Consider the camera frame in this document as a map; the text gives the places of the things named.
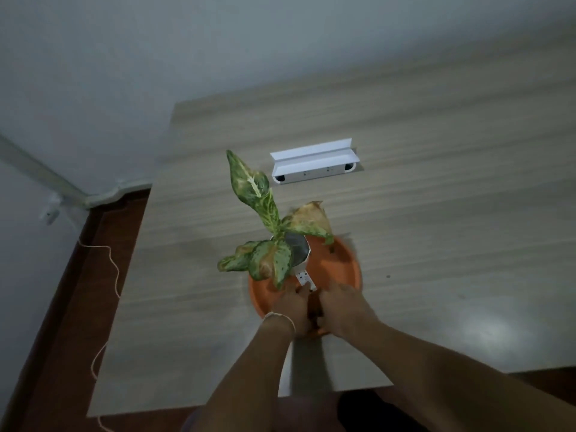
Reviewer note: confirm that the white wall junction box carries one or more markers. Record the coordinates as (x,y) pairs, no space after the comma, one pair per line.
(49,210)

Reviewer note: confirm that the orange round plastic saucer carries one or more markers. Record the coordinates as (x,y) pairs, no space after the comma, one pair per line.
(335,274)

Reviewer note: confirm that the green variegated leafy plant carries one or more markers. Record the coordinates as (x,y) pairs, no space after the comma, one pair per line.
(265,233)

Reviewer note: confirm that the person's left fingers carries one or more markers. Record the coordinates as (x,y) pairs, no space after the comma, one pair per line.
(302,292)

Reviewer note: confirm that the person's left forearm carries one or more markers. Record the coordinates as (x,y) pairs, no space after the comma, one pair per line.
(252,377)

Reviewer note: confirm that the person's left hand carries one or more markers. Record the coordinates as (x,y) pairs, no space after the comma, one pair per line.
(290,310)

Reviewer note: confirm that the person's right forearm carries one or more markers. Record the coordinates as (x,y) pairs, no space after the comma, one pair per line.
(454,382)

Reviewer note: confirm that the white desk power socket box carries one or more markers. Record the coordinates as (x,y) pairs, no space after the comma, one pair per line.
(315,162)

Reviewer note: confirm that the person's right hand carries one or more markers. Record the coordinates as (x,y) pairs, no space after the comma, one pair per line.
(344,310)

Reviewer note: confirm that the person's right fingers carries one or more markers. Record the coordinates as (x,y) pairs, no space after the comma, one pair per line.
(335,290)

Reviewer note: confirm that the white plant pot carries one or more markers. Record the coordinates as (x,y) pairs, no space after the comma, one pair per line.
(300,260)

